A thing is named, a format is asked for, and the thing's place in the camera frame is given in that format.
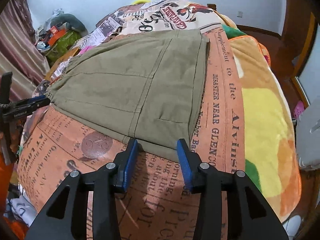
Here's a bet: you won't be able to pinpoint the olive green shorts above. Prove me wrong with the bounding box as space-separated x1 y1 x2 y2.
47 29 209 161

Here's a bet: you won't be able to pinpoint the wooden folding bed table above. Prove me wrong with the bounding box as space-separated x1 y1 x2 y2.
44 47 80 81

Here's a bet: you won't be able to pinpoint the newspaper print bed quilt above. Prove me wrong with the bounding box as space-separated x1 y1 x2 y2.
18 0 243 239

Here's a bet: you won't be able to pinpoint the red striped curtain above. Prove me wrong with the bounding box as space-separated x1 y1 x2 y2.
0 0 49 101

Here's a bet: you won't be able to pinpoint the green storage bag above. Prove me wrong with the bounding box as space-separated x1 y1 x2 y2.
44 30 81 66

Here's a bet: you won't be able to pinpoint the orange box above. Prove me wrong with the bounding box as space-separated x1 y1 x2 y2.
48 29 66 47

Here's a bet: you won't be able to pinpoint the pink garment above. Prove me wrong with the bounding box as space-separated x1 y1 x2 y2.
79 46 94 55

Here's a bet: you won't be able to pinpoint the yellow orange plush blanket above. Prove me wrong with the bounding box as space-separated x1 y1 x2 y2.
220 15 302 222

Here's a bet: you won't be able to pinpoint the grey stuffed toy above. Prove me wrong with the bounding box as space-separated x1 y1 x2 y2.
50 14 88 36

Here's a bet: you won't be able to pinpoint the wooden door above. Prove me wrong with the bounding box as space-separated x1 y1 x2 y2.
280 0 317 81

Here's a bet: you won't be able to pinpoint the wooden bedpost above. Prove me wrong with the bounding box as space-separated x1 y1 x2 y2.
207 4 217 11

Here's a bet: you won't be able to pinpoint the yellow foam bed rail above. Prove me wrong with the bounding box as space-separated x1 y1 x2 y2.
131 0 151 5

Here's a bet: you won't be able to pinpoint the white wall socket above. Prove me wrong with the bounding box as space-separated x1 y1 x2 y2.
237 11 243 18

